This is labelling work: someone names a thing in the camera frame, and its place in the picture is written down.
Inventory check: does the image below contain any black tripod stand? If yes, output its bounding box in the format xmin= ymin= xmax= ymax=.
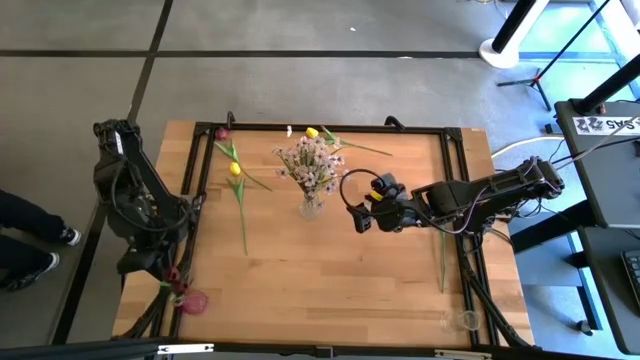
xmin=497 ymin=0 xmax=614 ymax=112

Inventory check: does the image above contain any white floor stand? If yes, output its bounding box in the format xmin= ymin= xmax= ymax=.
xmin=478 ymin=0 xmax=551 ymax=70

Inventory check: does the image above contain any person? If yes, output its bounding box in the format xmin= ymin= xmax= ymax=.
xmin=0 ymin=188 xmax=83 ymax=294

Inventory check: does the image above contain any person's shoe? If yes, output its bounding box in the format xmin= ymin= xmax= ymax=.
xmin=0 ymin=252 xmax=61 ymax=294
xmin=58 ymin=226 xmax=83 ymax=247

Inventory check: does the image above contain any dark red tulip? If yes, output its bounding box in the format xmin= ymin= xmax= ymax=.
xmin=158 ymin=267 xmax=182 ymax=294
xmin=169 ymin=282 xmax=190 ymax=307

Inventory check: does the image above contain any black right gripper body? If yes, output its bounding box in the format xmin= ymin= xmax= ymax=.
xmin=348 ymin=173 xmax=417 ymax=235

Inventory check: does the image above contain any dark grey low desk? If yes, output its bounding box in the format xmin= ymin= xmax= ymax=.
xmin=579 ymin=227 xmax=640 ymax=356

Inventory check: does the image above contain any small clear glass vase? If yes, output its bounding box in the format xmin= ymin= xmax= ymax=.
xmin=439 ymin=309 xmax=482 ymax=334

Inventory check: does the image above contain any black desk leg beam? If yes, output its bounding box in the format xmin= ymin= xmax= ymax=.
xmin=509 ymin=199 xmax=601 ymax=254

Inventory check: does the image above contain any black slanted pole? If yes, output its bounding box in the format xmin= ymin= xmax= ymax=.
xmin=574 ymin=52 xmax=640 ymax=115

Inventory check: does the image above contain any yellow tulip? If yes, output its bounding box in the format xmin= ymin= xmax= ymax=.
xmin=439 ymin=232 xmax=447 ymax=294
xmin=227 ymin=161 xmax=250 ymax=256
xmin=305 ymin=124 xmax=395 ymax=158

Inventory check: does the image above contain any pink glass vase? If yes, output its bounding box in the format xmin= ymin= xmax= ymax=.
xmin=179 ymin=289 xmax=210 ymax=316

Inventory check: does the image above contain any black front beam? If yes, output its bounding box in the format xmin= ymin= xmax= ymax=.
xmin=0 ymin=337 xmax=640 ymax=360

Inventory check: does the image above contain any black keyboard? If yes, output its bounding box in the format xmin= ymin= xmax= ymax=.
xmin=621 ymin=249 xmax=640 ymax=311

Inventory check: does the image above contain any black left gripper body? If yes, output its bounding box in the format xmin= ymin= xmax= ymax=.
xmin=116 ymin=248 xmax=169 ymax=279

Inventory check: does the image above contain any silver beam bracket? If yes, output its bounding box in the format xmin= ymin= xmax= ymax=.
xmin=157 ymin=342 xmax=215 ymax=356
xmin=433 ymin=348 xmax=494 ymax=360

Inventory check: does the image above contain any white frame beam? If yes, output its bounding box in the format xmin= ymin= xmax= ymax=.
xmin=592 ymin=0 xmax=640 ymax=66

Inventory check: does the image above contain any white printed label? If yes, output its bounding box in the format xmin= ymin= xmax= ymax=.
xmin=572 ymin=115 xmax=640 ymax=136

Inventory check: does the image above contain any black cable bundle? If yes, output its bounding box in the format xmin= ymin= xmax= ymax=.
xmin=459 ymin=234 xmax=531 ymax=349
xmin=119 ymin=279 xmax=194 ymax=341

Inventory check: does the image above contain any white cable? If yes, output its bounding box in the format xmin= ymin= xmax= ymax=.
xmin=492 ymin=133 xmax=567 ymax=161

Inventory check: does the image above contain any black table frame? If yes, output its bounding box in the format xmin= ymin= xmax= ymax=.
xmin=167 ymin=121 xmax=501 ymax=349

